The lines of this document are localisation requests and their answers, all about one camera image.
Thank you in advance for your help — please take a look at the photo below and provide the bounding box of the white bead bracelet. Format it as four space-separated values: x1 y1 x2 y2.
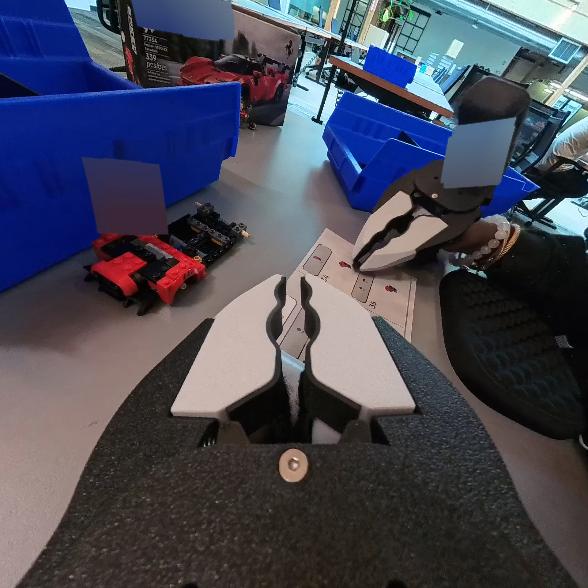
459 215 511 272

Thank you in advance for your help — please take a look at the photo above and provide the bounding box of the wall air vent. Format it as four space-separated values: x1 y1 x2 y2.
548 38 582 63

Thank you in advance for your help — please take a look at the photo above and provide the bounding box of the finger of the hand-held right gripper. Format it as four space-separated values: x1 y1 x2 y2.
360 214 449 273
351 190 414 270

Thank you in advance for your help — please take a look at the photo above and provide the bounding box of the black office chair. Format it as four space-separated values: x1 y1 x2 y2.
510 99 588 228

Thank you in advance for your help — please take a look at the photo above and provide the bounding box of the black and red box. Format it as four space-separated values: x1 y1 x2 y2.
117 0 301 127

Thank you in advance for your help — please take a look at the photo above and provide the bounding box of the red and black lego car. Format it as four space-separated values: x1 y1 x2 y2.
84 201 251 317

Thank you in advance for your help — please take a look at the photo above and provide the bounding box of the blue divided storage bin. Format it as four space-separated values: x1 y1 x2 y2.
0 0 242 293

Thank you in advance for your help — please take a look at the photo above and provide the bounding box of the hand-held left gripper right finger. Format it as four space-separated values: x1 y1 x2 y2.
301 275 417 421

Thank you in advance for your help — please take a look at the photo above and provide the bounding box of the small blue bin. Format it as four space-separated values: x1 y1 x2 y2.
364 44 418 89

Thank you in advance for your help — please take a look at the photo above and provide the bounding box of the gold bracelet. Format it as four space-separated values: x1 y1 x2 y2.
478 223 522 273

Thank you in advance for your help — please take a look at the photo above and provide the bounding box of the person's right hand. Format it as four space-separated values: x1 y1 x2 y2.
443 220 496 254

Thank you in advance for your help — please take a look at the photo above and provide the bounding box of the lego instruction booklet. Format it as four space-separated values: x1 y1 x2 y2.
276 228 417 364

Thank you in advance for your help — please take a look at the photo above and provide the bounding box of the long brown-edged work table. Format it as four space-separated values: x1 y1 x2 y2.
312 54 455 125

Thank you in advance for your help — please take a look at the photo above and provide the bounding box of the hanging green plant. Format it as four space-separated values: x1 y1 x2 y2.
379 0 416 24

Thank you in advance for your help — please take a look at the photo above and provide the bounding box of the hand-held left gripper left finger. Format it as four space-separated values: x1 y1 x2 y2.
170 274 287 428

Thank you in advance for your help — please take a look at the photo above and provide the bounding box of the black rounded object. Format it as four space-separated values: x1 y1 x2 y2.
439 269 588 439

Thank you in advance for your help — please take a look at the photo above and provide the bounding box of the person's right forearm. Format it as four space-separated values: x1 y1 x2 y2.
482 225 588 343

